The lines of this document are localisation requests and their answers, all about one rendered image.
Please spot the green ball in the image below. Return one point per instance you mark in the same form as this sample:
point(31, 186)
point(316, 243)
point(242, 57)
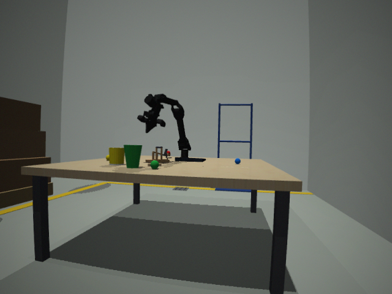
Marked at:
point(154, 164)

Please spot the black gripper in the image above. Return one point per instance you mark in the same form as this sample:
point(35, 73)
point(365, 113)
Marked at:
point(150, 122)

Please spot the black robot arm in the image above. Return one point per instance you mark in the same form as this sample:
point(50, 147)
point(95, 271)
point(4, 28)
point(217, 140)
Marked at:
point(155, 102)

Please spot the green cup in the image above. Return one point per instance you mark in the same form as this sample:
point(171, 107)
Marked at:
point(132, 155)

